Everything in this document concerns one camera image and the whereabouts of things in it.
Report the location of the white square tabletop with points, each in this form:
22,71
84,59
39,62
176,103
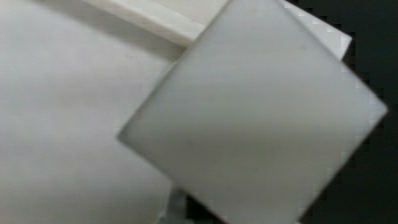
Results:
80,64

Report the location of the white table leg with tag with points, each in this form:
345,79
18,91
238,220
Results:
256,116

